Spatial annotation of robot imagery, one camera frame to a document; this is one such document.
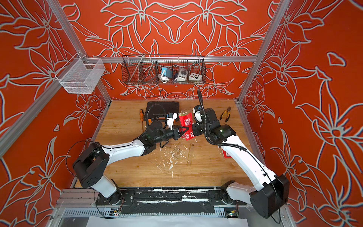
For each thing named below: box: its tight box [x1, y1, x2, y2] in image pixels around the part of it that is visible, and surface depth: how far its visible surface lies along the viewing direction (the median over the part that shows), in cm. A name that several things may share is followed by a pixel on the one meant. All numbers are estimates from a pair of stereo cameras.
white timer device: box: [176, 67, 189, 82], surface depth 93 cm
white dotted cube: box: [189, 72, 203, 81], surface depth 96 cm
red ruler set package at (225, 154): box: [221, 147, 233, 159], surface depth 89 cm
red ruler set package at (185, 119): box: [178, 109, 196, 141], surface depth 77 cm
